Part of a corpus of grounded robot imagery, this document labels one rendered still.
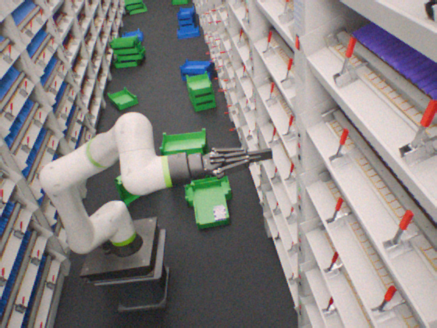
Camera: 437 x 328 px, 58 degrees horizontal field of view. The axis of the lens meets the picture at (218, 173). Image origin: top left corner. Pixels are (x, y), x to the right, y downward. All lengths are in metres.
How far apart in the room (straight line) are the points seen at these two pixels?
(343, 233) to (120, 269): 1.14
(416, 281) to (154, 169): 0.69
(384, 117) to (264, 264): 1.61
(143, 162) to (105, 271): 0.92
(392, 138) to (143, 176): 0.66
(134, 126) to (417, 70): 0.70
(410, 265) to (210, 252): 1.68
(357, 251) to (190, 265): 1.41
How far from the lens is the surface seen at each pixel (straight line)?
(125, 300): 2.14
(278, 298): 2.09
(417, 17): 0.57
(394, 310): 0.92
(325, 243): 1.29
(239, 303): 2.09
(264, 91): 1.73
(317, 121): 1.08
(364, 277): 0.97
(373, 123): 0.72
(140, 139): 1.11
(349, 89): 0.82
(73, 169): 1.49
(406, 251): 0.76
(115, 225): 1.82
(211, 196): 2.57
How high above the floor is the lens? 1.72
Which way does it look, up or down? 37 degrees down
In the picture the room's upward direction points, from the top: 9 degrees counter-clockwise
